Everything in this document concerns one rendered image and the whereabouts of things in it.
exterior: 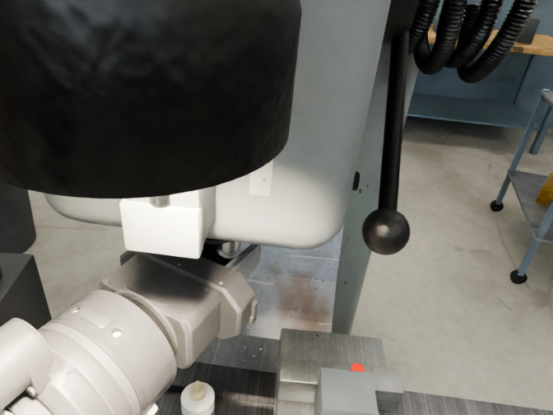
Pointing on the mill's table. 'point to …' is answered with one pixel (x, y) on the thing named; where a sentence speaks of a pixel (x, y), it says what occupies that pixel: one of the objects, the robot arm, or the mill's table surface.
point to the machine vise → (321, 340)
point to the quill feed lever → (392, 137)
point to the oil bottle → (197, 399)
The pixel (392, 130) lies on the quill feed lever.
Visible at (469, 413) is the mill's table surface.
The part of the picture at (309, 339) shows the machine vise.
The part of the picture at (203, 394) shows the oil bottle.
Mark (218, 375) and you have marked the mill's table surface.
